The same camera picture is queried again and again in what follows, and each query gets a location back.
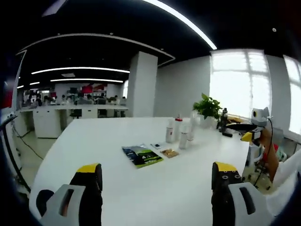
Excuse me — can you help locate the person's white sleeve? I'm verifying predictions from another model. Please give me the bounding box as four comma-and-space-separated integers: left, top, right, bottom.
265, 150, 301, 217

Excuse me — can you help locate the long ceiling light strip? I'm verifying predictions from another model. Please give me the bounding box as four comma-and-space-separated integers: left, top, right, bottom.
142, 0, 218, 50

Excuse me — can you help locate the clear skincare bottle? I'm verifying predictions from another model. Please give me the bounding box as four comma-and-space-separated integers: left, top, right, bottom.
178, 124, 191, 149

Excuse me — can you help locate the large hanging screen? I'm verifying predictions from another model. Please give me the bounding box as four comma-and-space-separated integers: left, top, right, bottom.
42, 0, 69, 17

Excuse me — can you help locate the green potted plant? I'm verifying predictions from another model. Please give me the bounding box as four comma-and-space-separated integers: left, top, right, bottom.
192, 93, 223, 129

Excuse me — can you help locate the black round pouch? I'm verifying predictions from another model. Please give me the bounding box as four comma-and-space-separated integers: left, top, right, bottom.
35, 189, 56, 218

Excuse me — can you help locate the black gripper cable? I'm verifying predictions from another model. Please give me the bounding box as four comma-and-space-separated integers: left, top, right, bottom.
254, 117, 274, 188

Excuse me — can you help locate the white office chair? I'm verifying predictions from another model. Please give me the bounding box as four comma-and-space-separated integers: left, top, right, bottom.
244, 143, 271, 189

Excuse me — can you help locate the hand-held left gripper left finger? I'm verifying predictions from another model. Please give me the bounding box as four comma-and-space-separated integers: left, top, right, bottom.
40, 163, 103, 226

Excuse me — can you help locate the white skincare tube red ring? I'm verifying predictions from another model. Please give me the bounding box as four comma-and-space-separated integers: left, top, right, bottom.
174, 114, 183, 142

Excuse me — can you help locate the white background counter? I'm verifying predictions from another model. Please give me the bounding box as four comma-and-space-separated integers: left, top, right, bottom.
18, 105, 130, 139

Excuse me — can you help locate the gold skincare sachet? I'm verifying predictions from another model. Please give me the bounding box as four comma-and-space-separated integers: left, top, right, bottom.
160, 148, 179, 159

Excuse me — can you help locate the plate of snacks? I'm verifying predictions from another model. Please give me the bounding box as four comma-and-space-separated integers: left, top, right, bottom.
225, 116, 257, 132

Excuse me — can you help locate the small white skincare bottle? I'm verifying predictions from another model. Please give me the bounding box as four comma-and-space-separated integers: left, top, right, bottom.
166, 119, 176, 144

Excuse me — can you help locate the person's right hand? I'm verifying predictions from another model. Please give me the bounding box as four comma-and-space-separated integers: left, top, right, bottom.
258, 128, 273, 148

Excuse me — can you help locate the green skincare sachet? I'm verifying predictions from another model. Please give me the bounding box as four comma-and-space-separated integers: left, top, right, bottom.
121, 144, 165, 169

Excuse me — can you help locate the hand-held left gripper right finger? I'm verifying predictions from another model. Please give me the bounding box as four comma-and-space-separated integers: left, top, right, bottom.
211, 161, 275, 226

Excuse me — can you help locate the red object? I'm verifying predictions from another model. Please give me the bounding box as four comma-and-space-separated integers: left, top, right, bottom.
262, 144, 280, 163

